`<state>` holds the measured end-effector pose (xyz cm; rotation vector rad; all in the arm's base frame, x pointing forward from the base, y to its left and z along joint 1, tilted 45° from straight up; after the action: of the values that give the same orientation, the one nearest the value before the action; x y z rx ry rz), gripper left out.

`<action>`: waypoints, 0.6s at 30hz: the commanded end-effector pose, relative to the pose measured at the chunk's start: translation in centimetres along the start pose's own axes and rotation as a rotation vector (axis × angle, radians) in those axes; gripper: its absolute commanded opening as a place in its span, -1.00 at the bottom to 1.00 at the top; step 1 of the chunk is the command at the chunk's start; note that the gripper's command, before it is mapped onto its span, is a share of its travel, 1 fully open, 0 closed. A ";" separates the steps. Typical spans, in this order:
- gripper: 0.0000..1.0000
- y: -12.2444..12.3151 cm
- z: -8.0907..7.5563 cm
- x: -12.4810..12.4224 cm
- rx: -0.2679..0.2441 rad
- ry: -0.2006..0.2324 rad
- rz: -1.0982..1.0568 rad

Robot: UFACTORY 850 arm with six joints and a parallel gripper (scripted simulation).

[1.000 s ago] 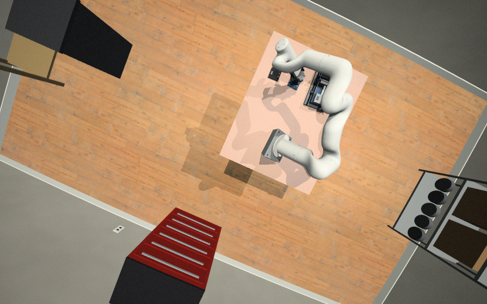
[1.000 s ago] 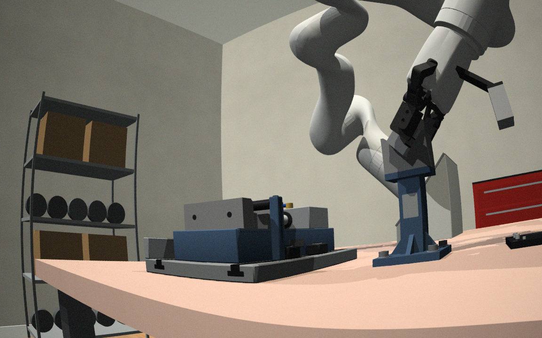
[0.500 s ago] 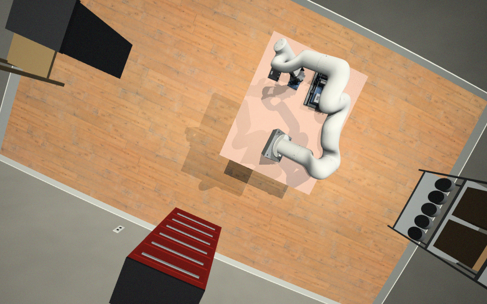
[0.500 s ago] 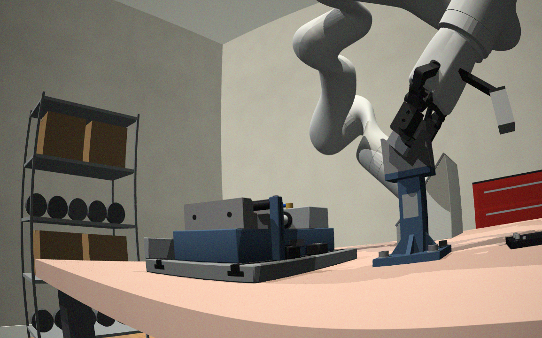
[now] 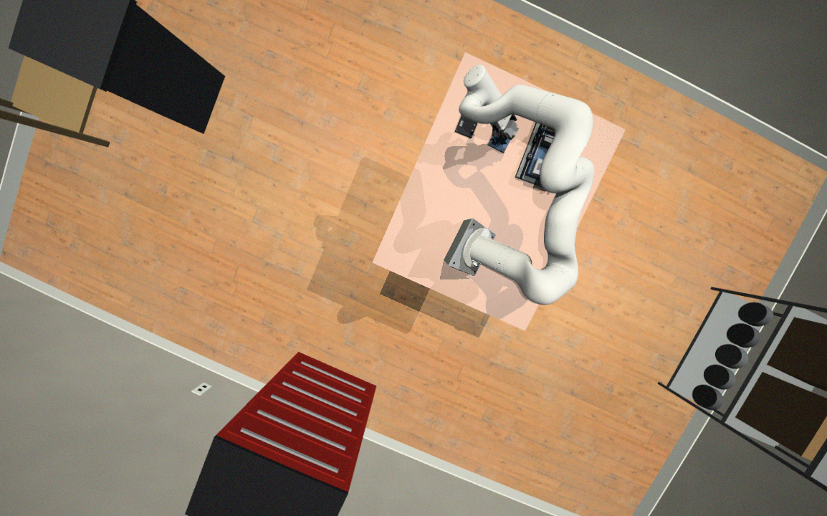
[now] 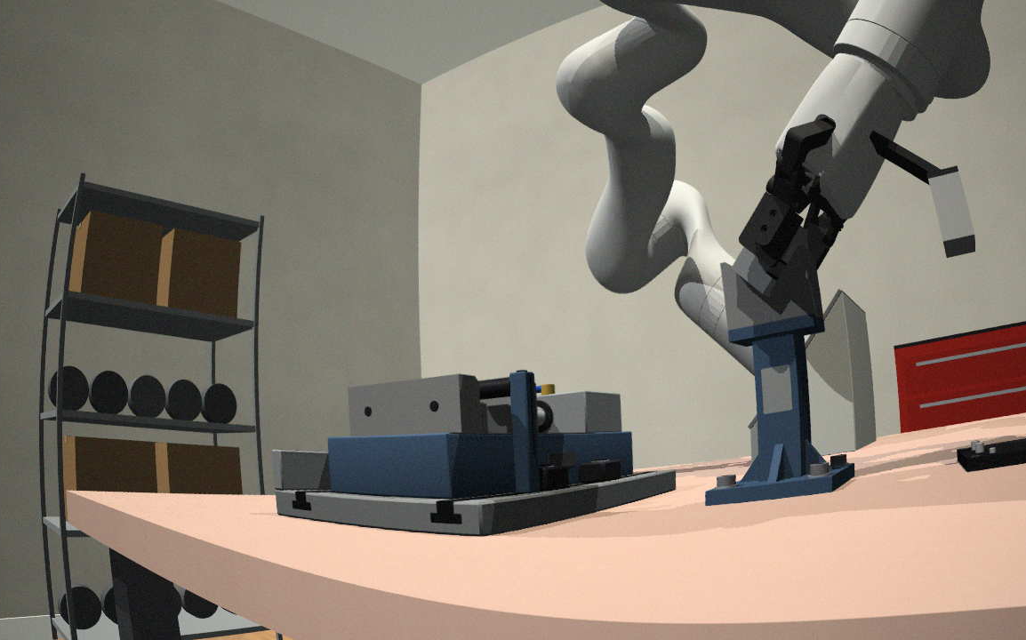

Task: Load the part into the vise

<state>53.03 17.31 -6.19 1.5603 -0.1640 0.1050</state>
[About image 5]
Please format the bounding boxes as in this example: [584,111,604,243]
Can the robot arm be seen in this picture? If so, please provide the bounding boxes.
[459,64,594,305]

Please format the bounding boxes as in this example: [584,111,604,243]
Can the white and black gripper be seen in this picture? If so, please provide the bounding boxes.
[490,114,517,139]

